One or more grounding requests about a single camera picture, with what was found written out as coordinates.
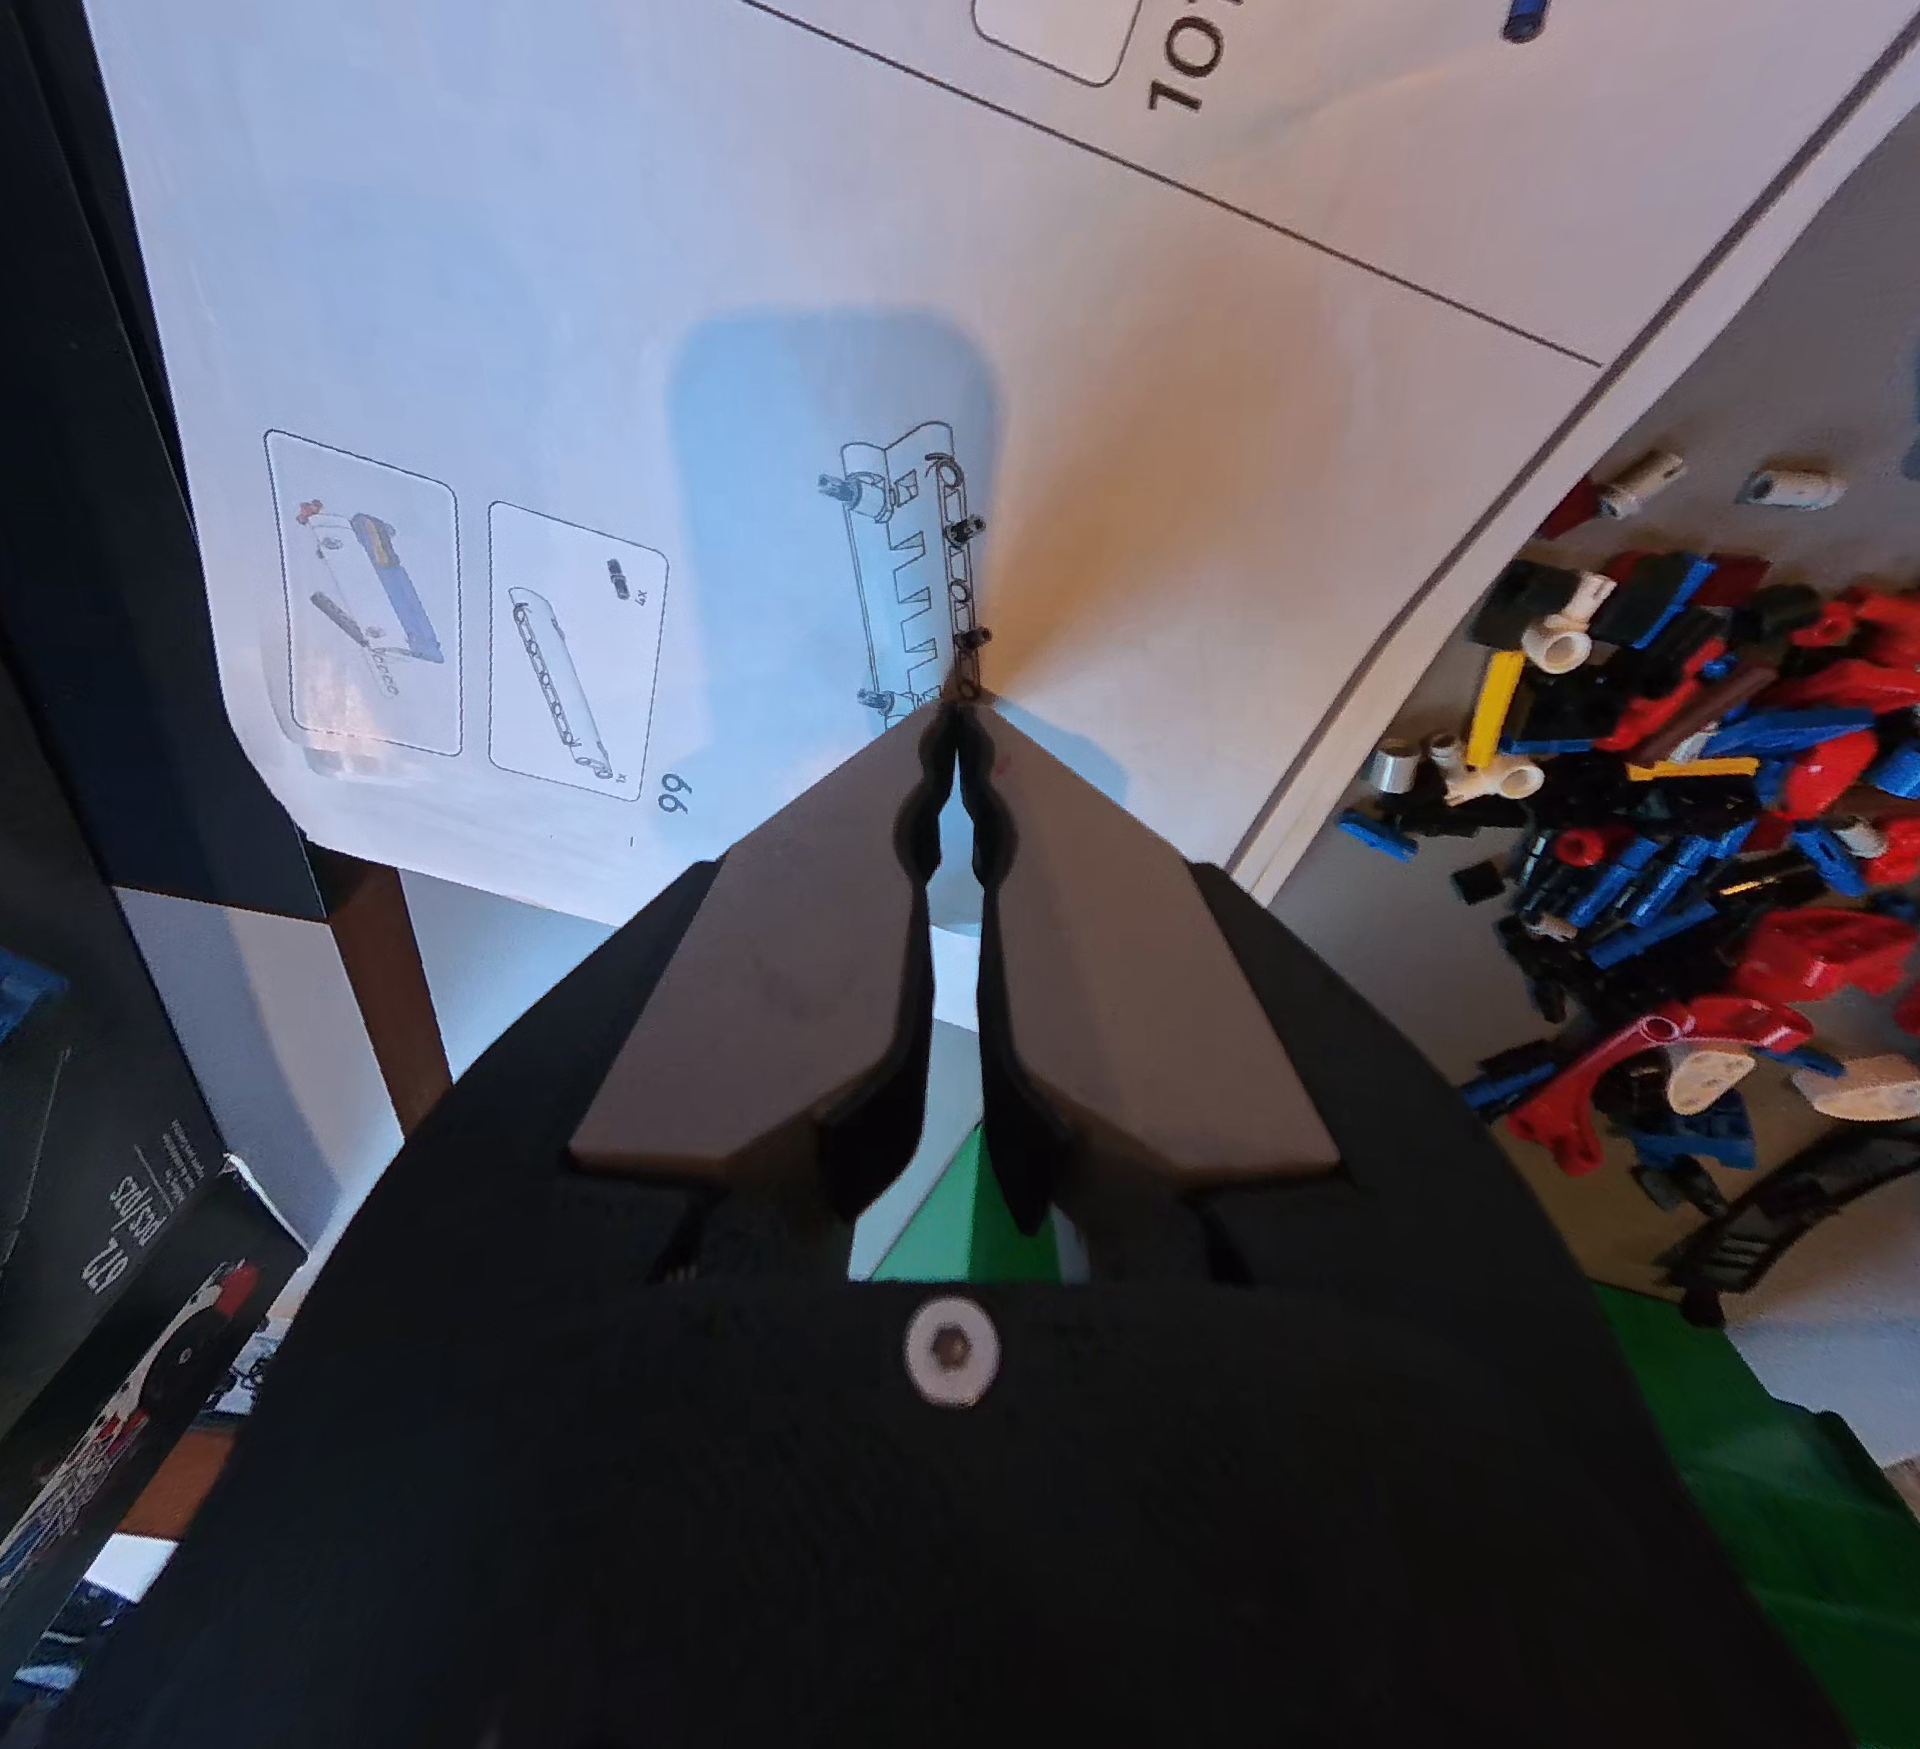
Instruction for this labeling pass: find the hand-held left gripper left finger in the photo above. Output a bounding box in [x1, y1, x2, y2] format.
[566, 702, 960, 1217]

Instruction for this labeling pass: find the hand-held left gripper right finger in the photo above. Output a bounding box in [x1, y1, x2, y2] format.
[957, 702, 1343, 1234]

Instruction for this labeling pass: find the pile of toy bricks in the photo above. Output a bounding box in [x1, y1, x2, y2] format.
[1335, 443, 1920, 1331]

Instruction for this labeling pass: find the brown wooden leg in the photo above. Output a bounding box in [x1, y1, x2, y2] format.
[305, 856, 451, 1137]

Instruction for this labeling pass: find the black toy set box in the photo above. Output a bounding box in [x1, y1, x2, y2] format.
[0, 654, 307, 1698]

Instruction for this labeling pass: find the green corrugated plastic bin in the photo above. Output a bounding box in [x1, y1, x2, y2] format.
[870, 1126, 1920, 1749]

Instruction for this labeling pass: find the toy brick instruction manual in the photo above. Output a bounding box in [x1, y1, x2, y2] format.
[36, 0, 1920, 933]

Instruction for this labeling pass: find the dark blue panel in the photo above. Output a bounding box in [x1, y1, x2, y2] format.
[0, 0, 324, 927]

